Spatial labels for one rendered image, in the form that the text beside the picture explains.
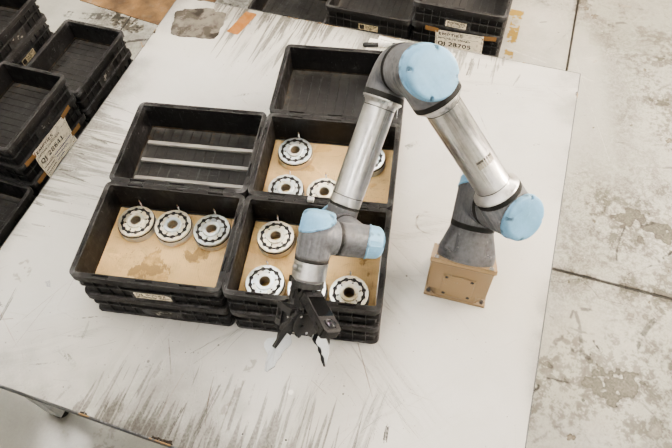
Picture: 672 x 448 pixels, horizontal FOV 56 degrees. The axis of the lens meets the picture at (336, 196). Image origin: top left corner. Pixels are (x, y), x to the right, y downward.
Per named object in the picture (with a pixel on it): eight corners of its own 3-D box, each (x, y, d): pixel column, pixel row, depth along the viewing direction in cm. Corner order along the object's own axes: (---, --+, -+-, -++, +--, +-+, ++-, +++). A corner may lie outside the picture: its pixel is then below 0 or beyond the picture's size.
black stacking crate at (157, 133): (271, 138, 197) (267, 113, 188) (251, 216, 181) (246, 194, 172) (151, 127, 202) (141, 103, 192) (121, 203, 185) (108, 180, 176)
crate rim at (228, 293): (391, 213, 169) (392, 208, 167) (380, 316, 152) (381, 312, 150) (247, 199, 173) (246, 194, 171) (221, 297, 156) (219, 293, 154)
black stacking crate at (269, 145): (398, 149, 193) (400, 125, 184) (389, 231, 177) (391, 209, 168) (273, 138, 197) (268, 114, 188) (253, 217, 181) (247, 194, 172)
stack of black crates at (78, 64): (92, 72, 311) (65, 18, 283) (146, 85, 305) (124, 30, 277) (48, 132, 290) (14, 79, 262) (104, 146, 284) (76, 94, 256)
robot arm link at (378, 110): (371, 34, 147) (303, 227, 153) (391, 34, 137) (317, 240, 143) (412, 51, 152) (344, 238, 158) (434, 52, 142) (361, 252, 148)
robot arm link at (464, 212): (480, 217, 172) (491, 169, 169) (509, 231, 160) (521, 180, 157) (442, 213, 167) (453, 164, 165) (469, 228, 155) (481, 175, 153)
